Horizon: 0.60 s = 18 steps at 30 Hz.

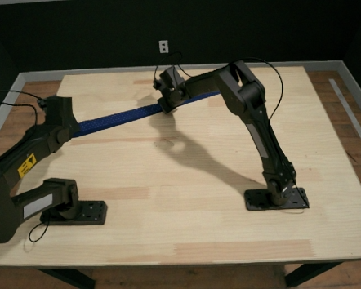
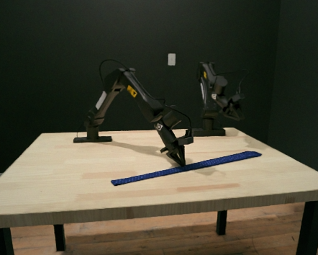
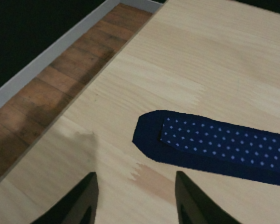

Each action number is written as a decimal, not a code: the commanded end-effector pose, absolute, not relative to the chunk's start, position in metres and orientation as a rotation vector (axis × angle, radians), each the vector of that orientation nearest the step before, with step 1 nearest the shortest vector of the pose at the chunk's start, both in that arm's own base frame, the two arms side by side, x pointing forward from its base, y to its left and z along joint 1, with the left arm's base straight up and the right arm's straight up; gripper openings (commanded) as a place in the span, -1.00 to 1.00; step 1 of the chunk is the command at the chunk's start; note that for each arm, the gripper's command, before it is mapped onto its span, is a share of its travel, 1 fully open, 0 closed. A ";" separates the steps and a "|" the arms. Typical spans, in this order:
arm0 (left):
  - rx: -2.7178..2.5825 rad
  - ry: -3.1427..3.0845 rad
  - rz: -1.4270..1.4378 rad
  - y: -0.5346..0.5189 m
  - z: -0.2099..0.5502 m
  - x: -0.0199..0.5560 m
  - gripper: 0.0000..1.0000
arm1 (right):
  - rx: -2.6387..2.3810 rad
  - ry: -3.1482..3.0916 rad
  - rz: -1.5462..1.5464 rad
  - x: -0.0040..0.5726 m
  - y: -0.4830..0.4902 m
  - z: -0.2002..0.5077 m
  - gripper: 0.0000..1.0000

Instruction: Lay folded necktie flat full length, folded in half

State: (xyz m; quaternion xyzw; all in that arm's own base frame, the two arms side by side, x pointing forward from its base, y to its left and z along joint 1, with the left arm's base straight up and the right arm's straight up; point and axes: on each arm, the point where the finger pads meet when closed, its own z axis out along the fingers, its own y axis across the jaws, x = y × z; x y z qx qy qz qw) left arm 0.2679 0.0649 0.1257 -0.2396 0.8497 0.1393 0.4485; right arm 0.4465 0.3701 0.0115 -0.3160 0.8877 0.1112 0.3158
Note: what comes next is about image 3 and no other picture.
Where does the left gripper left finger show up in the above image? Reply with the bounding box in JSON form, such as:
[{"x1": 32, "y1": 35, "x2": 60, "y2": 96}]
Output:
[{"x1": 30, "y1": 172, "x2": 99, "y2": 224}]

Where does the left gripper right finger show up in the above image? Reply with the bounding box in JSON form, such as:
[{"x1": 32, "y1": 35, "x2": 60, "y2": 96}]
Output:
[{"x1": 174, "y1": 170, "x2": 242, "y2": 224}]

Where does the dark blue necktie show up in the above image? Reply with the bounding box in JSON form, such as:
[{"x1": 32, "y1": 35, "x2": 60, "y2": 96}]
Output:
[{"x1": 132, "y1": 110, "x2": 280, "y2": 186}]

